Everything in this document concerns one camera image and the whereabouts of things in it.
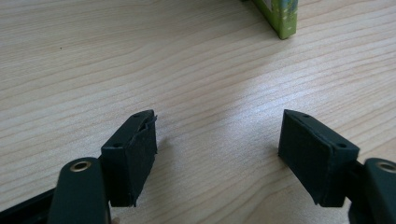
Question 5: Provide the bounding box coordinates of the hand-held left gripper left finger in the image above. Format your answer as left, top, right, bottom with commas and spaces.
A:
100, 109, 158, 208

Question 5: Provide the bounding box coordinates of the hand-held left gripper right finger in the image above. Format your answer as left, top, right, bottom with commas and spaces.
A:
277, 108, 361, 208

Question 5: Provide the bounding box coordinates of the colourful hardcover picture book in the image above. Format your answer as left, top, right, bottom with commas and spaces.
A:
250, 0, 299, 40

